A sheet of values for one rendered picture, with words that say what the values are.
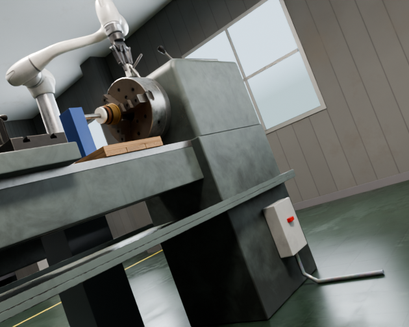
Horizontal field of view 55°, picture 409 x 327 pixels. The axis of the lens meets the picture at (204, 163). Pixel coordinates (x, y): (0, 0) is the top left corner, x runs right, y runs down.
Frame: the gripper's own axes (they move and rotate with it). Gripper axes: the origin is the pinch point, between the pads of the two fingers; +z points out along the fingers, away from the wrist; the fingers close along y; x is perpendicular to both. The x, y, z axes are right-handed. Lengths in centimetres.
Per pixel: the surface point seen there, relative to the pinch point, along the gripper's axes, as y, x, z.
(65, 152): 77, 35, 46
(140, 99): 26.7, 25.7, 26.1
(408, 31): -273, 93, 3
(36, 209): 88, 29, 59
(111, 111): 35.5, 15.6, 26.9
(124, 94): 23.5, 14.5, 18.8
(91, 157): 58, 22, 46
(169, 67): 7.8, 32.1, 13.9
